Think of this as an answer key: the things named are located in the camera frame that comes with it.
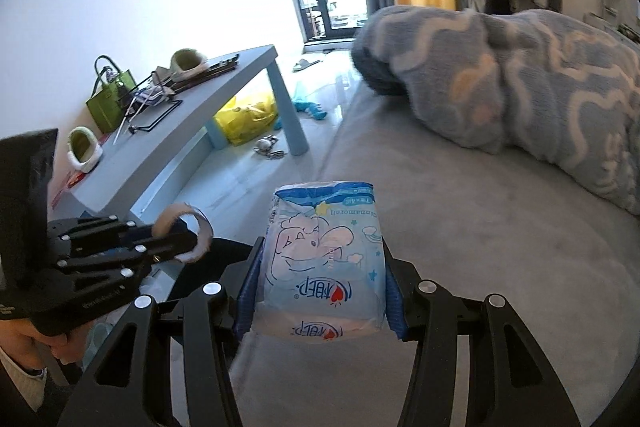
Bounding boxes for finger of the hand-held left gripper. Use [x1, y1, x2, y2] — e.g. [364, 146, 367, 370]
[57, 232, 200, 295]
[50, 216, 156, 253]

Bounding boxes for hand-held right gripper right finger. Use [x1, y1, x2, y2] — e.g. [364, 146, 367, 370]
[382, 239, 581, 427]

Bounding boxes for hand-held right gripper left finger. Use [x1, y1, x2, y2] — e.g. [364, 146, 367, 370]
[57, 237, 265, 427]

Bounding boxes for beige cardboard tape core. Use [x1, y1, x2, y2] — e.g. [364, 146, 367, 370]
[152, 203, 214, 264]

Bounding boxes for blue tissue packet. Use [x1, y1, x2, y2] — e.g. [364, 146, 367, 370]
[255, 181, 388, 340]

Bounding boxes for person's left hand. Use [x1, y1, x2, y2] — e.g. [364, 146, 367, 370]
[0, 319, 90, 370]

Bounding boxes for green plush slipper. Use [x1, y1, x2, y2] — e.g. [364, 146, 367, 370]
[170, 49, 209, 82]
[67, 127, 104, 172]

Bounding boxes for grey bed mattress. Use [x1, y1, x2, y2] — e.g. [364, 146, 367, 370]
[167, 77, 640, 427]

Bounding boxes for green handbag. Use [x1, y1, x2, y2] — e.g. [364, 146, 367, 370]
[86, 55, 137, 132]

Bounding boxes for small grey floor toy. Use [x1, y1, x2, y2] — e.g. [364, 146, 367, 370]
[252, 134, 286, 158]

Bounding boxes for blue-grey side table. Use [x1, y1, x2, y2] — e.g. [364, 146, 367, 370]
[50, 44, 308, 228]

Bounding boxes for yellow plastic bag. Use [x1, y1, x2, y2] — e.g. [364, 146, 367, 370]
[215, 92, 278, 146]

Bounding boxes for teal plush toy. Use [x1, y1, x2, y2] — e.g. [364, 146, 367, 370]
[292, 82, 328, 122]

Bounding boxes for blue patterned fleece blanket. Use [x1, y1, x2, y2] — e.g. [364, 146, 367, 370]
[350, 5, 640, 214]

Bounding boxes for white vanity table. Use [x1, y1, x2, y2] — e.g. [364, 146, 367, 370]
[602, 0, 640, 40]

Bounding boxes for black wire stand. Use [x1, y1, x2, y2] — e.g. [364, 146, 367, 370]
[127, 99, 183, 136]

